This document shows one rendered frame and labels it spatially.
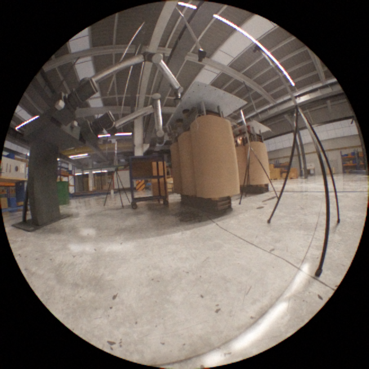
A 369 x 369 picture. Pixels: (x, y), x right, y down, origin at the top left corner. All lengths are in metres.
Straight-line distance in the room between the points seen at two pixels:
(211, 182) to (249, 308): 1.03
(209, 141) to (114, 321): 1.36
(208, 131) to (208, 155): 0.25
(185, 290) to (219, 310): 0.15
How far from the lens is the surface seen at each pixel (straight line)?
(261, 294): 0.47
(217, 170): 1.16
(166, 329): 0.41
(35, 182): 1.89
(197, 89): 1.41
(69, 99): 1.48
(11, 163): 4.76
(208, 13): 4.53
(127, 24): 10.18
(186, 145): 1.62
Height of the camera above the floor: 0.38
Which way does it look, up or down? 1 degrees down
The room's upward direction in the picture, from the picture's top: 5 degrees counter-clockwise
